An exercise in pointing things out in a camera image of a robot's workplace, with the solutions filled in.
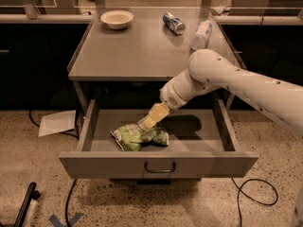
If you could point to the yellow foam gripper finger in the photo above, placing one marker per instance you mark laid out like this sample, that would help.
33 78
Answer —
157 112

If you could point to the green jalapeno chip bag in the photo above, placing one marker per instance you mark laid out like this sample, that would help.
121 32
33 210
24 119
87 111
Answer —
131 137

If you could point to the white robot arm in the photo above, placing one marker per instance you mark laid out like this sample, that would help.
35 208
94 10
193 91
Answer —
207 71

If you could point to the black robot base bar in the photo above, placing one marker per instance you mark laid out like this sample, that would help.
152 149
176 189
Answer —
32 194

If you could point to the grey open top drawer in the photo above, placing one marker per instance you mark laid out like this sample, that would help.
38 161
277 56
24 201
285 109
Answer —
202 143

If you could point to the grey cabinet counter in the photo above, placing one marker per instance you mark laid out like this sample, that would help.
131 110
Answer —
146 50

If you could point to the blue silver soda can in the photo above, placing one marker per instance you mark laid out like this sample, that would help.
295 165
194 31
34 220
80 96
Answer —
174 23

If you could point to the white paper sheet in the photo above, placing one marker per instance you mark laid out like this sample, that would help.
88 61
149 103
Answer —
57 122

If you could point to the white paper bowl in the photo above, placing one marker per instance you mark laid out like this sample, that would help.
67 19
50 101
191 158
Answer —
117 19

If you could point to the dark background table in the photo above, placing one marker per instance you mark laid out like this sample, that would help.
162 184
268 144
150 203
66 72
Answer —
265 7

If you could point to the black drawer handle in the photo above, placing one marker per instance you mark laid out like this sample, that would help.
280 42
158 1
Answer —
160 170

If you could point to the metal rail right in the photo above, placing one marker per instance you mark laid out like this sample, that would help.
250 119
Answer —
260 20

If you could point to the metal rail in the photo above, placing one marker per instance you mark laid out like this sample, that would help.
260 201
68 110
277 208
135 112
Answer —
46 19
260 20

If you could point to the metal rail left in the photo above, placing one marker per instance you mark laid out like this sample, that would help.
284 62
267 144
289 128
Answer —
46 19

